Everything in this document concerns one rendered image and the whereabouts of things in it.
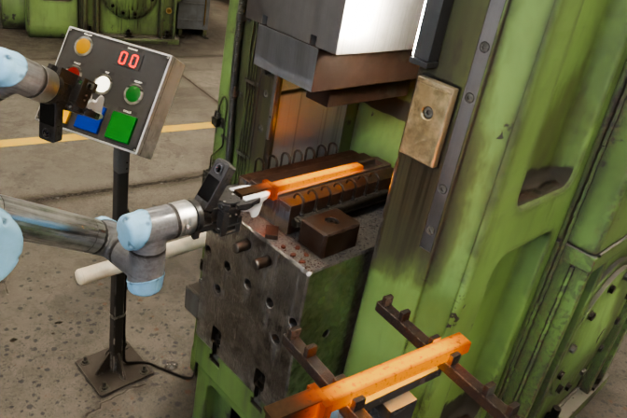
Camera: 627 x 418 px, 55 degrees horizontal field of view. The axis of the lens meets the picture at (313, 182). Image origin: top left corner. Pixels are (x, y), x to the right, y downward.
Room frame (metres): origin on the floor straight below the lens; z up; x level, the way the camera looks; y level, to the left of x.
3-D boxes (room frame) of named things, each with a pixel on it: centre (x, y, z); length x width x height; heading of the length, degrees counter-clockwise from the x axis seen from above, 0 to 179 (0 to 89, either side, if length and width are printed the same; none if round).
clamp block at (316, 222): (1.22, -0.06, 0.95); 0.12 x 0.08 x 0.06; 138
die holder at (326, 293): (1.42, -0.07, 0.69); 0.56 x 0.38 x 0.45; 138
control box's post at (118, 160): (1.61, 0.58, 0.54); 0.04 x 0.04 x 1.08; 48
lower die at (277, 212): (1.45, -0.03, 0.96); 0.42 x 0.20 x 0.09; 138
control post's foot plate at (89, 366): (1.61, 0.58, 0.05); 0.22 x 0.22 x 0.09; 48
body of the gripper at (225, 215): (1.16, 0.21, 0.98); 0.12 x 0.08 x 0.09; 138
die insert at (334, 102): (1.46, -0.07, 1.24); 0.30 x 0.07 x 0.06; 138
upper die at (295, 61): (1.45, -0.03, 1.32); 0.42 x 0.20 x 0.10; 138
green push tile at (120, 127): (1.46, 0.53, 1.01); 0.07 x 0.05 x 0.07; 73
